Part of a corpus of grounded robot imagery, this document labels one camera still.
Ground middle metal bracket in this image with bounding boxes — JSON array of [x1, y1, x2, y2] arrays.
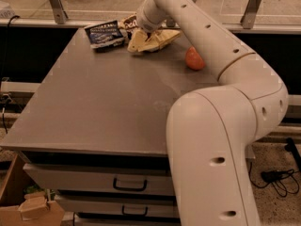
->
[[166, 18, 176, 27]]

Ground grey drawer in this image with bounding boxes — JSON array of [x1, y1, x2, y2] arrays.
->
[[55, 195, 180, 218], [24, 163, 174, 196]]

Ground metal bracket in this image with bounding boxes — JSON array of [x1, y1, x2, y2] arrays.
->
[[166, 18, 176, 27], [49, 0, 68, 24], [240, 0, 262, 29]]

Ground black cable on left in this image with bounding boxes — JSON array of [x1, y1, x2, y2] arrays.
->
[[0, 15, 22, 136]]

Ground blue chip bag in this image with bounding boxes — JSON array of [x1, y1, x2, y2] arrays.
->
[[84, 21, 125, 49]]

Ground black drawer handle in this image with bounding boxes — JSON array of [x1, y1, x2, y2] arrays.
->
[[121, 205, 149, 217], [112, 178, 148, 192]]

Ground black top drawer handle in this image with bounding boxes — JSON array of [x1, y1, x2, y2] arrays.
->
[[112, 178, 148, 192]]

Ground brown sea salt chip bag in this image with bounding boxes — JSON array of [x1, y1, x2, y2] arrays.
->
[[119, 14, 138, 39]]

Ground right metal bracket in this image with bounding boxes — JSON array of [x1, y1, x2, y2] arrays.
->
[[240, 0, 262, 29]]

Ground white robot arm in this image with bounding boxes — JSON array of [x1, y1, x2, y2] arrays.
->
[[136, 0, 289, 226]]

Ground left metal bracket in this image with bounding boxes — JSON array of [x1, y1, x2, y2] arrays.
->
[[49, 0, 68, 24]]

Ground top grey drawer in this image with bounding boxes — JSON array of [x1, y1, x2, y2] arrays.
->
[[24, 163, 174, 196]]

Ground cardboard box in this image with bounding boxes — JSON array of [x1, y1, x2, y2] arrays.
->
[[0, 155, 65, 226]]

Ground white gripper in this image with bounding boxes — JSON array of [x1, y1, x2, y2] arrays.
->
[[127, 0, 182, 53]]

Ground red apple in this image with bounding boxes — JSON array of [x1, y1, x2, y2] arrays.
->
[[185, 46, 205, 71]]

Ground grey drawer cabinet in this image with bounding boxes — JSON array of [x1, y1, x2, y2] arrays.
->
[[3, 31, 215, 226]]

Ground black power adapter with cable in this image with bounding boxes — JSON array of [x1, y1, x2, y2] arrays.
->
[[247, 163, 301, 198]]

